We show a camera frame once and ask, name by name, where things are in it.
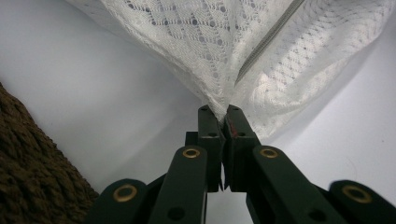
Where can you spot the brown woven basket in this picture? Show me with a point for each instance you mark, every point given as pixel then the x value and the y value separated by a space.
pixel 31 174

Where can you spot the white board mat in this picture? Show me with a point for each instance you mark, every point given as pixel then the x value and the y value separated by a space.
pixel 93 93

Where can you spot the white mesh laundry bag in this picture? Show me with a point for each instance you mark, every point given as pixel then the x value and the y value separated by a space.
pixel 218 40

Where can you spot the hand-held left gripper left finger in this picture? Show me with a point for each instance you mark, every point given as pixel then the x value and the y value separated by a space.
pixel 213 146

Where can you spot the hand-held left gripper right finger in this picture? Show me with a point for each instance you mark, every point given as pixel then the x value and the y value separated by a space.
pixel 238 149

